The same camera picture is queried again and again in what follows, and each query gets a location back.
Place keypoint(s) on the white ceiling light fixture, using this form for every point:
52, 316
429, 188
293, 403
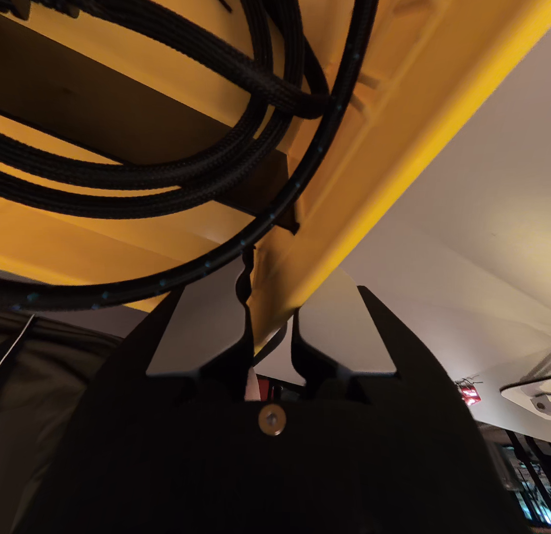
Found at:
529, 398

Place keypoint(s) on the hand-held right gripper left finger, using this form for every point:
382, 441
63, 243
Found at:
202, 327

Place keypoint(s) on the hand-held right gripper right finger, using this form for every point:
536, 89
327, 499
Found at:
348, 327

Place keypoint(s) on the yellow plastic bin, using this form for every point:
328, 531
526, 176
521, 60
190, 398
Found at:
387, 133

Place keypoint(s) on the red lit sign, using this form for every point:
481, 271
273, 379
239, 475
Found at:
470, 394

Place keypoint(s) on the dark grey cloth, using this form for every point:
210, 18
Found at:
43, 392

